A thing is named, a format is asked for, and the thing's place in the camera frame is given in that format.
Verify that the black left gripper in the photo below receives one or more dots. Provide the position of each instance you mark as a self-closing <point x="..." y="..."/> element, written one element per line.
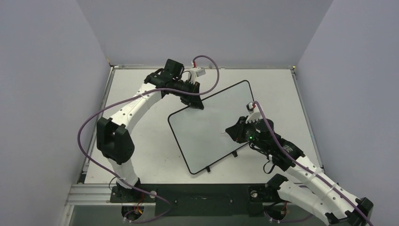
<point x="194" y="101"/>

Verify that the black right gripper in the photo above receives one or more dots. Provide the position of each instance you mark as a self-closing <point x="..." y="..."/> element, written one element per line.
<point x="243" y="127"/>

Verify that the white whiteboard with black frame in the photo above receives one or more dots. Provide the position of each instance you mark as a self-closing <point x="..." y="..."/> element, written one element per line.
<point x="198" y="132"/>

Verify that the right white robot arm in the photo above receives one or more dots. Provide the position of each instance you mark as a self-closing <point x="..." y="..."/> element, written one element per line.
<point x="321" y="196"/>

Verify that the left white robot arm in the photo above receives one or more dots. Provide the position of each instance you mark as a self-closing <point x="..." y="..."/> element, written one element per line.
<point x="113" y="138"/>

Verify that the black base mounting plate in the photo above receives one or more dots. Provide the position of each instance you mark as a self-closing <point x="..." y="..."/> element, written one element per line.
<point x="199" y="200"/>

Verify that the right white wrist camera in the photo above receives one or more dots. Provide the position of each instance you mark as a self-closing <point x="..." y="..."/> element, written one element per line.
<point x="254" y="113"/>

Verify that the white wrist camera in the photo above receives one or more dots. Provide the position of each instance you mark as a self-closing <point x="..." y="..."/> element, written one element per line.
<point x="195" y="73"/>
<point x="254" y="113"/>

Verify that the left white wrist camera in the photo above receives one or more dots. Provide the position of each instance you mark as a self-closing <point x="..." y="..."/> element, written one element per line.
<point x="195" y="73"/>

